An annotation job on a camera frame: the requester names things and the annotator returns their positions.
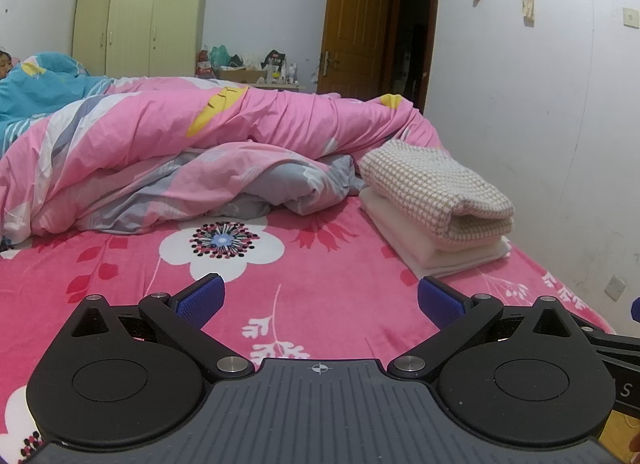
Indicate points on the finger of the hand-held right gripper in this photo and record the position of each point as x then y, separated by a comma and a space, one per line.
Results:
636, 310
615, 341

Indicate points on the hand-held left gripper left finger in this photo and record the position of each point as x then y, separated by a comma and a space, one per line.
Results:
202, 296

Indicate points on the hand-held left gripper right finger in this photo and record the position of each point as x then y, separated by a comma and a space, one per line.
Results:
440, 301

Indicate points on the beige white checked knit coat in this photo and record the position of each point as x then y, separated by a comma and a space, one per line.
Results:
430, 184

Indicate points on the white fleece garment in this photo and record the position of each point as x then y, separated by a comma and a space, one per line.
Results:
425, 249

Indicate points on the pink floral bed blanket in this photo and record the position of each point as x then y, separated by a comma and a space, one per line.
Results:
310, 284

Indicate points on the pink grey patterned quilt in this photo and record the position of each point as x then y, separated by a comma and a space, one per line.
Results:
200, 144

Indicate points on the cardboard box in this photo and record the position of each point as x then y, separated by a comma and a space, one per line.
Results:
242, 75

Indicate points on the red snack packet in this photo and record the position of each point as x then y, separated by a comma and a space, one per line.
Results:
204, 64

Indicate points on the white bottle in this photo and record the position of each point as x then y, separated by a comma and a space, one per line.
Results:
292, 73

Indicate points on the green plastic bag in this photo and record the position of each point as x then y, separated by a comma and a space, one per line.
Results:
220, 55

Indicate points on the black bag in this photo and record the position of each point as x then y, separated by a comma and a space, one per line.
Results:
274, 58

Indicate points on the teal blue blanket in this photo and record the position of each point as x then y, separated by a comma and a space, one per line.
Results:
45, 84

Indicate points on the light green wardrobe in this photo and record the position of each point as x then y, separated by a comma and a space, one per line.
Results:
140, 19

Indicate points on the brown wooden door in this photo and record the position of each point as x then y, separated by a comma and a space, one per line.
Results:
370, 19

